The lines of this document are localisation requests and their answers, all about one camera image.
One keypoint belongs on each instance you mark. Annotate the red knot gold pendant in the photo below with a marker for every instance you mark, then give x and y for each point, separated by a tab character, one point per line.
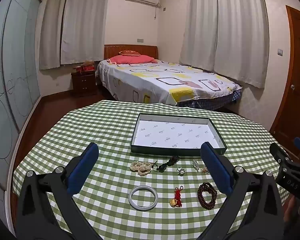
177	195

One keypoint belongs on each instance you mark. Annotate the brown plush toy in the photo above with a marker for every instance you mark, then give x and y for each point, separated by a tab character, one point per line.
88	63

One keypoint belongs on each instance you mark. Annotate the red gift box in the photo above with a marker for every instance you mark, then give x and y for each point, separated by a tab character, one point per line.
86	69

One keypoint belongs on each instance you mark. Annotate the green checked tablecloth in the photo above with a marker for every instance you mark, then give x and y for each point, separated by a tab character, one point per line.
110	130

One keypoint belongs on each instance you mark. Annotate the wooden bed headboard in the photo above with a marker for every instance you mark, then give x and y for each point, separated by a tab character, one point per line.
110	51

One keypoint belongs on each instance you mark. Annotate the dark green shallow box tray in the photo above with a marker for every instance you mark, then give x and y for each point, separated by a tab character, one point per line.
177	135

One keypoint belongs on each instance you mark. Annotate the dark wooden nightstand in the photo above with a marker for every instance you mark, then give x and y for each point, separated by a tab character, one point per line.
83	83

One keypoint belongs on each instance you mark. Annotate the wall light switch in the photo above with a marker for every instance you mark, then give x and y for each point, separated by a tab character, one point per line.
280	52

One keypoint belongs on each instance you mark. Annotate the person's right hand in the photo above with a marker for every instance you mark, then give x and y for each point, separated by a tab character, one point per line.
293	211

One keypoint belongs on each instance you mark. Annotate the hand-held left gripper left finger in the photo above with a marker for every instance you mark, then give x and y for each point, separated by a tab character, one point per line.
82	170

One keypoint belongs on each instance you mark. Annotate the frosted glass sliding wardrobe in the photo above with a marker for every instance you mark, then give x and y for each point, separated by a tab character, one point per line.
12	80

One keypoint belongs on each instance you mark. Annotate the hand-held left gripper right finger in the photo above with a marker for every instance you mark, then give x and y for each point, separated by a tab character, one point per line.
216	170

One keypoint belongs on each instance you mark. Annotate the blue plaid mattress cover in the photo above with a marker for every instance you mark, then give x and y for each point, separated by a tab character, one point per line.
210	102

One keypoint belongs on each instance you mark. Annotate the white wide curtain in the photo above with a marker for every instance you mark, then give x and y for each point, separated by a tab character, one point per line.
83	22
240	30

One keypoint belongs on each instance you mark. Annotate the white jade bangle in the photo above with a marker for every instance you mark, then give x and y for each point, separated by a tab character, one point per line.
131	198

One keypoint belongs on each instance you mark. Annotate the brown wooden door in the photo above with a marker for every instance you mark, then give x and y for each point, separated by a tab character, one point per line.
297	80

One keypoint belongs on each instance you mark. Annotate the white narrow curtain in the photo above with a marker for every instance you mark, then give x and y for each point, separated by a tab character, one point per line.
51	30
198	25

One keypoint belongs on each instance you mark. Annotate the white patterned bedsheet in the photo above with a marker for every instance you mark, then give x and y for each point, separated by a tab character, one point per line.
150	80

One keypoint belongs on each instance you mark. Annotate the pink pillow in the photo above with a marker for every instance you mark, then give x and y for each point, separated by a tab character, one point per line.
132	59

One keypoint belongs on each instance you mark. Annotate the red embroidered cushion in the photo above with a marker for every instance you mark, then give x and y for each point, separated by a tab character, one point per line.
128	52

